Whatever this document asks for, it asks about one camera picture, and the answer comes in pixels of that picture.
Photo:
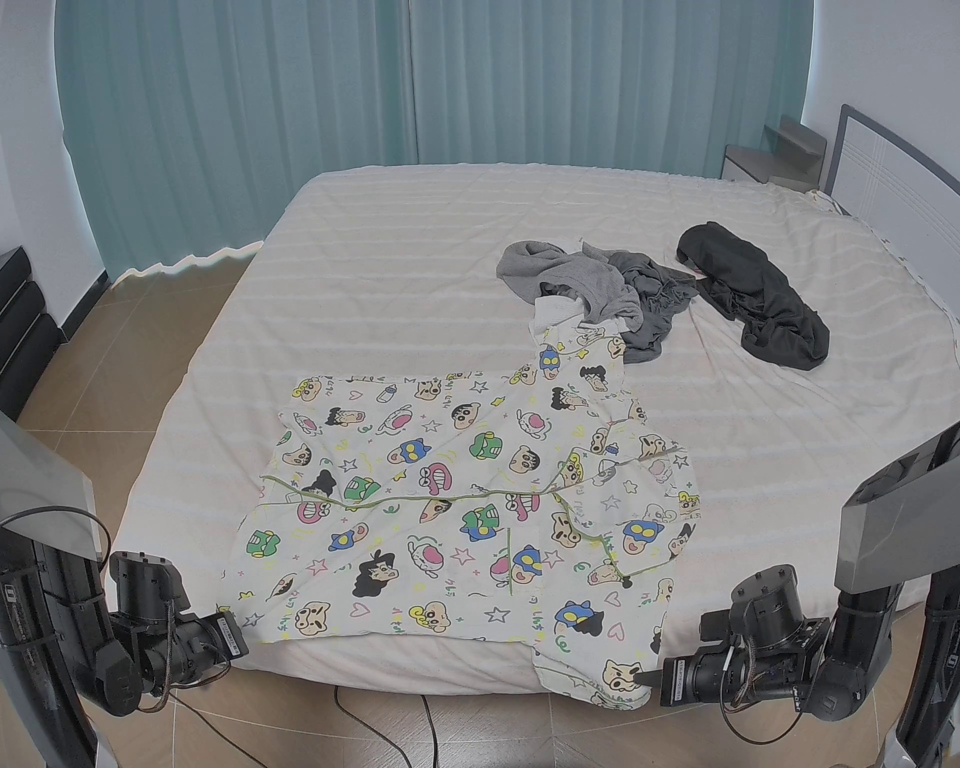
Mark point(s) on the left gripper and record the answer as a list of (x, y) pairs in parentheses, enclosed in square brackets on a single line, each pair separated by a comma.
[(210, 641)]

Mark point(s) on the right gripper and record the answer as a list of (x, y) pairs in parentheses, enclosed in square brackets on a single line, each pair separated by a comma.
[(701, 679)]

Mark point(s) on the white printed pyjama top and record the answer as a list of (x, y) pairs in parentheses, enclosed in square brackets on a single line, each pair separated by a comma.
[(450, 510)]

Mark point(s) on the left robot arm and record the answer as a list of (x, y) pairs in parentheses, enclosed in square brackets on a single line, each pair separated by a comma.
[(142, 585)]

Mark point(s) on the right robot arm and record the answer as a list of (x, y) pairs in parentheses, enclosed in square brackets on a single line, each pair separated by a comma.
[(892, 517)]

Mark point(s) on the pile of clothes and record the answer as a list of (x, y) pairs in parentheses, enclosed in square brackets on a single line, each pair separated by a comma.
[(570, 277)]

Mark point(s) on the bed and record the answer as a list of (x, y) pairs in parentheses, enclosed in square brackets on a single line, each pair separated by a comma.
[(420, 262)]

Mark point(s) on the black garment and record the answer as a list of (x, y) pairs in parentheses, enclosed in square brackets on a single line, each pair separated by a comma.
[(750, 285)]

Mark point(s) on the grey bedside table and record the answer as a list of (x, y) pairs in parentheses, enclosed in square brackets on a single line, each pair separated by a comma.
[(750, 165)]

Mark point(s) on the blue-green curtain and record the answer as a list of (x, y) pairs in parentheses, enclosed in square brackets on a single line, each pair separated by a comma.
[(600, 82), (225, 112)]

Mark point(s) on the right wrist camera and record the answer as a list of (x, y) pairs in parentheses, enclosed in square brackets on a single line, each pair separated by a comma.
[(718, 626)]

